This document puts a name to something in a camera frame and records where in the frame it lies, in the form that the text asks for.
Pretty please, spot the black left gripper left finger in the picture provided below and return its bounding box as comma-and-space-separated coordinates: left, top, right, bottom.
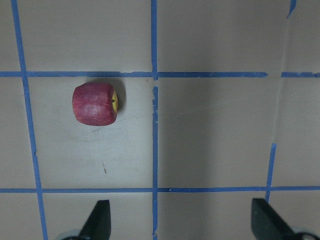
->
78, 200, 111, 240

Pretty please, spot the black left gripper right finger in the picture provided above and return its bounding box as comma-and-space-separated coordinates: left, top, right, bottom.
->
251, 198, 298, 240

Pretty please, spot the red apple yellow top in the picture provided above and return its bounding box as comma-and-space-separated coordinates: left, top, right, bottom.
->
72, 82, 118, 126

